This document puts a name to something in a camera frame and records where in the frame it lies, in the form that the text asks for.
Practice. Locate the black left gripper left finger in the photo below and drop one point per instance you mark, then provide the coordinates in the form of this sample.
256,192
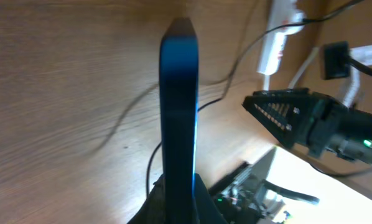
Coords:
153,209

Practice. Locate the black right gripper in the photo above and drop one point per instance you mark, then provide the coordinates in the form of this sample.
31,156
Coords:
284,113

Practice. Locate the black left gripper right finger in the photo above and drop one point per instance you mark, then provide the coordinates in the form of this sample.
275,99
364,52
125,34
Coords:
206,208

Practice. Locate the white power strip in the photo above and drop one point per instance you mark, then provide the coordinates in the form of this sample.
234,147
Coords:
282,12

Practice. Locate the blue screen smartphone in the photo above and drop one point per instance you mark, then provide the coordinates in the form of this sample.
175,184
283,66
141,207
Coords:
178,87

